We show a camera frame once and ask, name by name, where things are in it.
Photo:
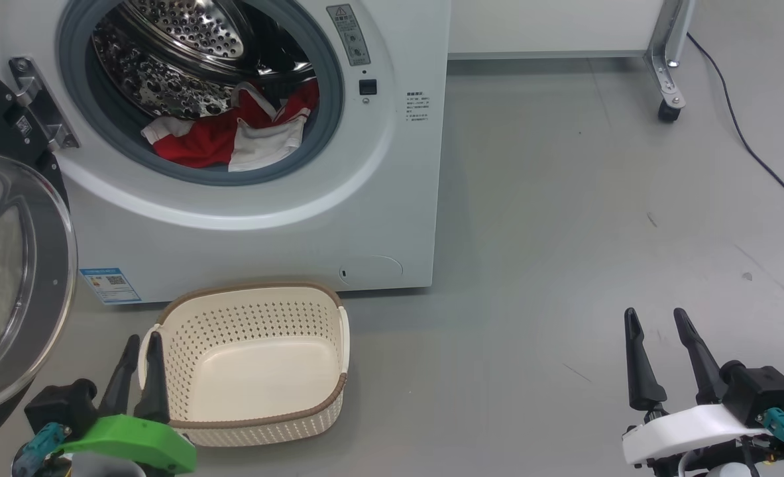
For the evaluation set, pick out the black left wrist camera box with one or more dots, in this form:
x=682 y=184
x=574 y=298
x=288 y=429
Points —
x=60 y=404

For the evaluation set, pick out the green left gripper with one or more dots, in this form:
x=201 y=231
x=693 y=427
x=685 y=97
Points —
x=133 y=440

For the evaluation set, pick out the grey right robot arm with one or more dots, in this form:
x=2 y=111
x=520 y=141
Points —
x=723 y=472

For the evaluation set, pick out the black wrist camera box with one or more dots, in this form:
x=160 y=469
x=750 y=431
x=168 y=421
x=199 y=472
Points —
x=60 y=404
x=759 y=391

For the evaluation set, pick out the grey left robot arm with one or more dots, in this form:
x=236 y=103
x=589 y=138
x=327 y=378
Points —
x=103 y=467

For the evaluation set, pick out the red garment with white stripe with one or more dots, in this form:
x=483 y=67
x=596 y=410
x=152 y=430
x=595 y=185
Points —
x=199 y=142

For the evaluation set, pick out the cream perforated laundry basket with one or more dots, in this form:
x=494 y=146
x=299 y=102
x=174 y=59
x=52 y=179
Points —
x=266 y=371

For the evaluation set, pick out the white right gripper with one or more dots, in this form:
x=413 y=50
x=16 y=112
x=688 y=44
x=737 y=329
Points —
x=690 y=427

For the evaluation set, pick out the white front-load washing machine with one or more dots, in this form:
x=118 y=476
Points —
x=392 y=185

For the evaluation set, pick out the grey round glass washer door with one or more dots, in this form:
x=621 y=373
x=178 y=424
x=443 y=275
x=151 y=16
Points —
x=27 y=265

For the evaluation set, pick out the white garment with red trim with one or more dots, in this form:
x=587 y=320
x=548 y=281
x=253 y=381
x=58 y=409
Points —
x=266 y=146

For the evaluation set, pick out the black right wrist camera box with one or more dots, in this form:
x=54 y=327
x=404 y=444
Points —
x=759 y=391

